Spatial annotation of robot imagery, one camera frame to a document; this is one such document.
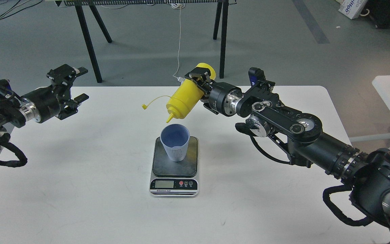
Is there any digital kitchen scale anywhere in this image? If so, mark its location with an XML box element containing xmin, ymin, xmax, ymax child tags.
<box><xmin>150</xmin><ymin>136</ymin><xmax>199</xmax><ymax>198</ymax></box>

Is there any black trestle table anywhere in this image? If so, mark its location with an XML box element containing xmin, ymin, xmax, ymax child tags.
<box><xmin>55</xmin><ymin>0</ymin><xmax>238</xmax><ymax>84</ymax></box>

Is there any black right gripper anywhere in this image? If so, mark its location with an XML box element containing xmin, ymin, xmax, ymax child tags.
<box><xmin>185</xmin><ymin>67</ymin><xmax>243</xmax><ymax>117</ymax></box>

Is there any white power adapter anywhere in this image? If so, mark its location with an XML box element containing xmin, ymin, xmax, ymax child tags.
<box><xmin>177</xmin><ymin>76</ymin><xmax>186</xmax><ymax>83</ymax></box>

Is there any white hanging cable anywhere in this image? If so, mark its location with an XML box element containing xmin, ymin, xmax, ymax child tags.
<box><xmin>172</xmin><ymin>3</ymin><xmax>185</xmax><ymax>79</ymax></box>

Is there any white cardboard box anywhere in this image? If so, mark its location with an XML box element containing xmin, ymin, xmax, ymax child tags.
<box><xmin>337</xmin><ymin>0</ymin><xmax>368</xmax><ymax>19</ymax></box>

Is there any blue plastic cup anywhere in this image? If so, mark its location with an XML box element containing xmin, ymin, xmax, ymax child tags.
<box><xmin>160</xmin><ymin>124</ymin><xmax>190</xmax><ymax>162</ymax></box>

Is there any yellow squeeze bottle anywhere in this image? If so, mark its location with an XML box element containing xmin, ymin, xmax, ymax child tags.
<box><xmin>142</xmin><ymin>63</ymin><xmax>216</xmax><ymax>124</ymax></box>

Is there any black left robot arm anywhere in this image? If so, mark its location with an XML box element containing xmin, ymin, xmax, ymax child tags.
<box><xmin>0</xmin><ymin>64</ymin><xmax>89</xmax><ymax>168</ymax></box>

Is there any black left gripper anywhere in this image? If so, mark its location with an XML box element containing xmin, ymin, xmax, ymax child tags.
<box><xmin>21</xmin><ymin>64</ymin><xmax>89</xmax><ymax>123</ymax></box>

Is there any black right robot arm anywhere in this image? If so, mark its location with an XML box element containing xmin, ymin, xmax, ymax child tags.
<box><xmin>186</xmin><ymin>67</ymin><xmax>390</xmax><ymax>228</ymax></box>

